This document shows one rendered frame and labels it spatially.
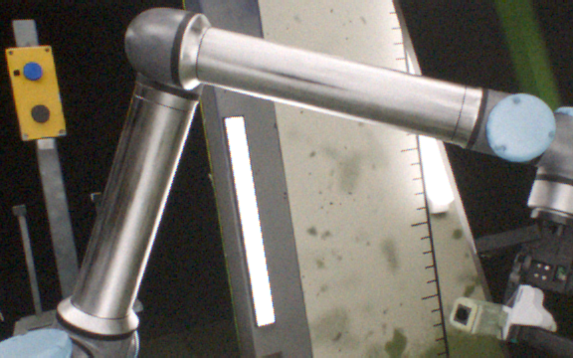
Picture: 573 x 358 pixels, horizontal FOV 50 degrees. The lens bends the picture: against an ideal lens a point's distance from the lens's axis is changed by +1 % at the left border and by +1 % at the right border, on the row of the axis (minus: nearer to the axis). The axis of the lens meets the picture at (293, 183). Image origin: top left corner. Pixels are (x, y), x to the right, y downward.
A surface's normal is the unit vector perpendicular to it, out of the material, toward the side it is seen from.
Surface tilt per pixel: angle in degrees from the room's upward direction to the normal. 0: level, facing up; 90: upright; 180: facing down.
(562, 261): 69
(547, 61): 102
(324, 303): 90
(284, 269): 90
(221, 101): 90
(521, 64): 90
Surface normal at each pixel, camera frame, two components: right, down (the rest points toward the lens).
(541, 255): -0.58, -0.22
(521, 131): -0.09, 0.11
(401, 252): 0.37, 0.00
